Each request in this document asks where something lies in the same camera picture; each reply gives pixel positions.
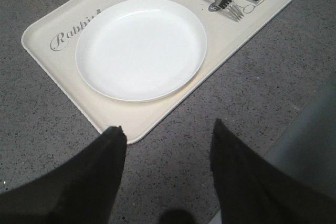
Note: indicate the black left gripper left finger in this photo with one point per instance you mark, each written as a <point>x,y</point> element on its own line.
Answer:
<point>82,190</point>

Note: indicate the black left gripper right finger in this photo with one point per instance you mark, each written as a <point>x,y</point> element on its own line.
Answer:
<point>250,190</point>

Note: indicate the white round plate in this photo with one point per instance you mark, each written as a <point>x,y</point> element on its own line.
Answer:
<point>141,50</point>

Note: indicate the silver metal fork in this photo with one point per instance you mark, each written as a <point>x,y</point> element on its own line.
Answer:
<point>228,6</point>

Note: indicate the cream rabbit serving tray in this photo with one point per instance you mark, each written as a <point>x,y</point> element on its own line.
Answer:
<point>51,41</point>

